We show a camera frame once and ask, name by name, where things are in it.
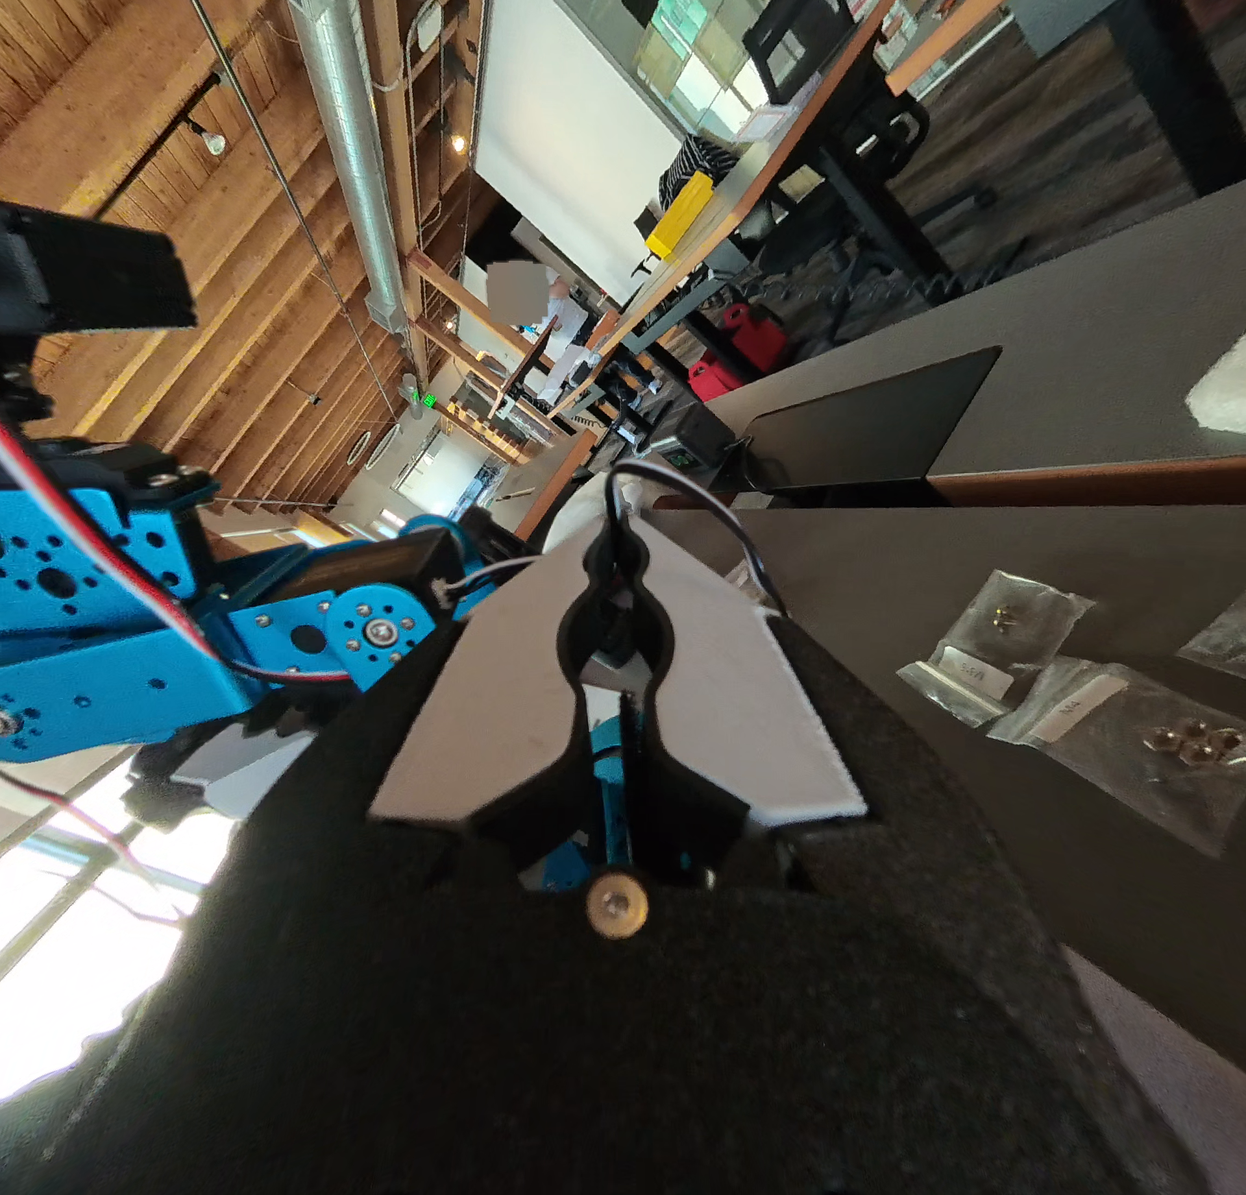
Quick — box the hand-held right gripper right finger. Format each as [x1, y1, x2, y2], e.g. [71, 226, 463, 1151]
[620, 520, 867, 829]

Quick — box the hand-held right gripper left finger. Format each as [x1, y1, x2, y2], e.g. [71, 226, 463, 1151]
[367, 520, 618, 836]

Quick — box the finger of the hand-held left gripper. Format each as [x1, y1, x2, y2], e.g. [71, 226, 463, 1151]
[122, 699, 322, 831]

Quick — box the black white servo cable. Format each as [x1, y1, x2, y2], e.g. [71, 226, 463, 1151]
[599, 460, 790, 622]

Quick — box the black desk flap panel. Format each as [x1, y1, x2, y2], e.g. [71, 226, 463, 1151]
[740, 344, 1004, 510]

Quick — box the adjoining grey desk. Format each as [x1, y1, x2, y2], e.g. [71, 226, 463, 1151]
[701, 178, 1246, 510]

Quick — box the white plastic bag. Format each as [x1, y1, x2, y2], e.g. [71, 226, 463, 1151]
[539, 479, 633, 555]

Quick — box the small clear nut bag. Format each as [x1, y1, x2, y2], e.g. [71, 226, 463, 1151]
[987, 661, 1246, 858]
[896, 570, 1095, 726]

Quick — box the small black box device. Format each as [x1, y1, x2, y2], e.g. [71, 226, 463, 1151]
[647, 402, 755, 477]

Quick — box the small clear parts bag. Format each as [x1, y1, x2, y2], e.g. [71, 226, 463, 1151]
[1176, 591, 1246, 682]

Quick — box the yellow box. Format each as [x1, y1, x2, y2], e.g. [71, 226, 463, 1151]
[645, 172, 717, 257]

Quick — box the striped bag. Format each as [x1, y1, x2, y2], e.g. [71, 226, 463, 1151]
[657, 136, 742, 209]

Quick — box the black chair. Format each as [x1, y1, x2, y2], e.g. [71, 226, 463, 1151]
[742, 0, 858, 107]

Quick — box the metal air duct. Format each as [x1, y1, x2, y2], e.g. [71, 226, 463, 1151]
[247, 0, 409, 340]

